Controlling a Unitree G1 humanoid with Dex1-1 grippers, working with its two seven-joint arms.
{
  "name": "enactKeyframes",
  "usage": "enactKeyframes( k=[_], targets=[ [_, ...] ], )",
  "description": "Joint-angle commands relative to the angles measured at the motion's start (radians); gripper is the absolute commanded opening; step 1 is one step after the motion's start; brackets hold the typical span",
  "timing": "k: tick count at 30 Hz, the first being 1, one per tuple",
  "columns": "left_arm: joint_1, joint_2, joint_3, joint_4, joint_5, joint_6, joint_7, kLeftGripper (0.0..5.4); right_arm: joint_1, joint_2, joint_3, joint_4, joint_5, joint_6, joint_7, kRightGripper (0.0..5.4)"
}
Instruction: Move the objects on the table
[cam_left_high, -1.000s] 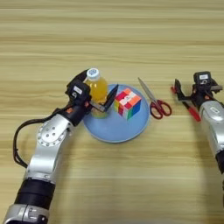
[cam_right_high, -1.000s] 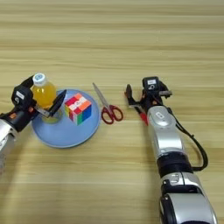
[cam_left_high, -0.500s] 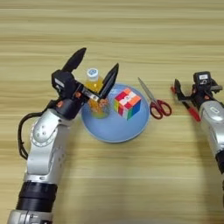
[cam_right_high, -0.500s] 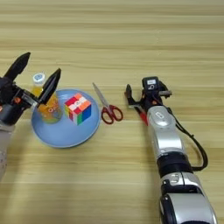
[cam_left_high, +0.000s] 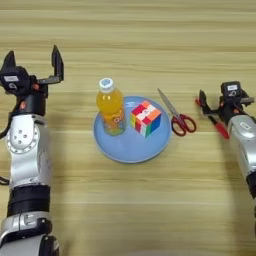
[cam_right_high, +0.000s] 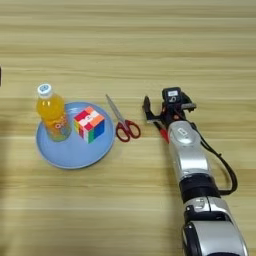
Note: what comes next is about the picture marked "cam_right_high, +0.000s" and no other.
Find multicoloured puzzle cube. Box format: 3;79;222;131
73;105;106;144

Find orange juice bottle white cap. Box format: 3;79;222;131
35;83;73;143

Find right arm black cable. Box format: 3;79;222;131
191;123;239;196

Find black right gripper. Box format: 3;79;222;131
142;93;198;129

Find red and black marker pen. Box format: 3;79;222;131
152;120;170;144

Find light blue round plate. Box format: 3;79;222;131
35;101;117;170

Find red-handled scissors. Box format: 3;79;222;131
105;94;141;143

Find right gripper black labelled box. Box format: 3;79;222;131
162;87;183;105

